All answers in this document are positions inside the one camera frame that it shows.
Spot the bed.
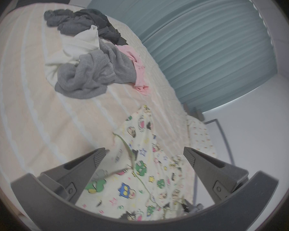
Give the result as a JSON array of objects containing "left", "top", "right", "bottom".
[{"left": 0, "top": 3, "right": 234, "bottom": 222}]

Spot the white printed pillow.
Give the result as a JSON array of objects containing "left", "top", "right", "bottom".
[{"left": 187, "top": 116, "right": 217, "bottom": 161}]

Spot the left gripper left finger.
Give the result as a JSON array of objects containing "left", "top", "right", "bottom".
[{"left": 37, "top": 147, "right": 107, "bottom": 204}]

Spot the grey bedside table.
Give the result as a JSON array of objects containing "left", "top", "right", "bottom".
[{"left": 183, "top": 104, "right": 204, "bottom": 121}]

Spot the white printed pyjama top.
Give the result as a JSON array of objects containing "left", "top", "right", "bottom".
[{"left": 76, "top": 104, "right": 195, "bottom": 222}]

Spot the dark grey garment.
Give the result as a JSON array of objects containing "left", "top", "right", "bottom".
[{"left": 43, "top": 9, "right": 94, "bottom": 37}]

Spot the white knitted garment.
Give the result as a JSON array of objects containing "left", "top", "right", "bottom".
[{"left": 44, "top": 25, "right": 100, "bottom": 86}]

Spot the black garment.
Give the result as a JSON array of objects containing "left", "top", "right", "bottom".
[{"left": 73, "top": 8, "right": 128, "bottom": 46}]

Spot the blue-green curtain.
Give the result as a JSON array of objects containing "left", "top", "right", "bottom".
[
  {"left": 141, "top": 0, "right": 280, "bottom": 112},
  {"left": 87, "top": 0, "right": 246, "bottom": 40}
]

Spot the pink garment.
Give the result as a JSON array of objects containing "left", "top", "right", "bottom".
[{"left": 116, "top": 44, "right": 150, "bottom": 96}]

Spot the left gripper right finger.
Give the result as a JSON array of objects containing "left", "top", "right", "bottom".
[{"left": 183, "top": 146, "right": 249, "bottom": 203}]

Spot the grey knitted garment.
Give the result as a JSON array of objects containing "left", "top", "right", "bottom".
[{"left": 54, "top": 39, "right": 138, "bottom": 99}]

